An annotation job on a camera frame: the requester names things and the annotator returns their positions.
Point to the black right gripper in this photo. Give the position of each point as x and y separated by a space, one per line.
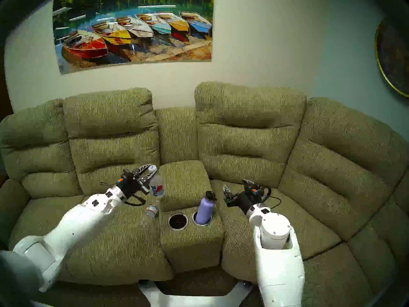
246 199

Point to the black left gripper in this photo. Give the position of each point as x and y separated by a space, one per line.
131 184

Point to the clear bottle blue red label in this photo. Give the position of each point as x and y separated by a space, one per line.
158 186

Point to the purple metal bottle black cap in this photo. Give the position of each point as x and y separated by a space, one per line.
204 210

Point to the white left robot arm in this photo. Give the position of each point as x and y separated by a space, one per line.
70 226

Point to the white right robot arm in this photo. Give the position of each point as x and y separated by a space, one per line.
278 264

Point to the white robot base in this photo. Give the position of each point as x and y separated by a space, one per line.
195 300

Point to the silver-rimmed black cup holder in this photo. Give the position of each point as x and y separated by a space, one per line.
195 222
178 222

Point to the clear bottle white red label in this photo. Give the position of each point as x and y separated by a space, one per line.
150 212

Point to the olive green sofa console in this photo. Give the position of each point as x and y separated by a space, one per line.
185 184

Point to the olive green fabric sofa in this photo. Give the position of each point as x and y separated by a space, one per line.
111 146

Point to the colourful boats wall picture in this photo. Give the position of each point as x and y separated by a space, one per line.
131 28

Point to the round gold-rimmed wall decor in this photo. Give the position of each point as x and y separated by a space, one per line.
393 57

